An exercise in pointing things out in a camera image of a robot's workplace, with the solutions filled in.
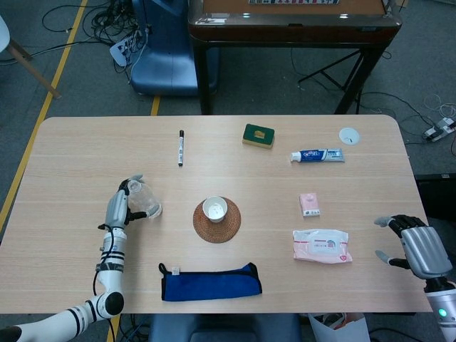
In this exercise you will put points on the white floral paper cup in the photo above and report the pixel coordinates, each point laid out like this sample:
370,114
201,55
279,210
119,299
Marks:
214,210

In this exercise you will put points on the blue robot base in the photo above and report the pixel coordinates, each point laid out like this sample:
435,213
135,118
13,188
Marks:
167,64

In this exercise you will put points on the black box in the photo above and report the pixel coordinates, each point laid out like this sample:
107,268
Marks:
438,194

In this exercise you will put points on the black white marker pen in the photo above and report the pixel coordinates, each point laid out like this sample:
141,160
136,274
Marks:
181,149

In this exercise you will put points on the blue cloth with black trim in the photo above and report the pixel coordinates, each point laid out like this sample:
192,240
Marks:
210,286

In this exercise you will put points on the clear plastic bottle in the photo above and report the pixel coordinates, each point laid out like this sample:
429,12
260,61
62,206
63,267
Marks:
144,199

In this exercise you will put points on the blue white toothpaste tube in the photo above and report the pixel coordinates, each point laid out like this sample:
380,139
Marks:
317,155

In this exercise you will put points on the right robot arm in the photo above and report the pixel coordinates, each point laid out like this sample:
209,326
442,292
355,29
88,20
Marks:
441,310

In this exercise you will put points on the small pink tissue pack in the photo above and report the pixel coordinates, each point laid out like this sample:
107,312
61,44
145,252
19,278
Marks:
309,204

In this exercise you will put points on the black tripod stand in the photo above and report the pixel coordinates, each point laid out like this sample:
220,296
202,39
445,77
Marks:
331,76

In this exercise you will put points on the round woven rattan coaster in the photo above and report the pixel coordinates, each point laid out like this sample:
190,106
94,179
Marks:
217,233

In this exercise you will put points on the white paper bag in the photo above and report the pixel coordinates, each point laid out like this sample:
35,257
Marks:
338,327

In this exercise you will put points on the white power strip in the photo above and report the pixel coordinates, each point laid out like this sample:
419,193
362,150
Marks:
440,129

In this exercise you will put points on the white chair with wooden legs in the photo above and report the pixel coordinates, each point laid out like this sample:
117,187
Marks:
21,57

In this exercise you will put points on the dark blue robot pedestal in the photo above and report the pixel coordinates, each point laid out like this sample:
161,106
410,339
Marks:
228,327

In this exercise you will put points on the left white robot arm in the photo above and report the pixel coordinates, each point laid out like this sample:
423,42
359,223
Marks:
103,292

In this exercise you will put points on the row of face-up mahjong tiles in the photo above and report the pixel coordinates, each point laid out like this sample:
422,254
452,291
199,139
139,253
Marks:
292,1

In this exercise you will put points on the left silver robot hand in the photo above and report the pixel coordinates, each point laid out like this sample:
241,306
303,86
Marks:
117,210

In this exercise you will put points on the white multi-socket with plugs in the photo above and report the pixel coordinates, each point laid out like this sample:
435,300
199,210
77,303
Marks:
123,50

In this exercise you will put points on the brown mahjong table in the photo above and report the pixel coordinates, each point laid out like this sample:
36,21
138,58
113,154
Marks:
292,30

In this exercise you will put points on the green small box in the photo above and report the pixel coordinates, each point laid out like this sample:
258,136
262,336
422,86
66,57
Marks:
258,135

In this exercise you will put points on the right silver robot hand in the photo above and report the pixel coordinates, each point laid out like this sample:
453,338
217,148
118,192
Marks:
425,251

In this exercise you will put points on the pink wet wipes pack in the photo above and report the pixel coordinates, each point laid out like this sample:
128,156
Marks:
320,246

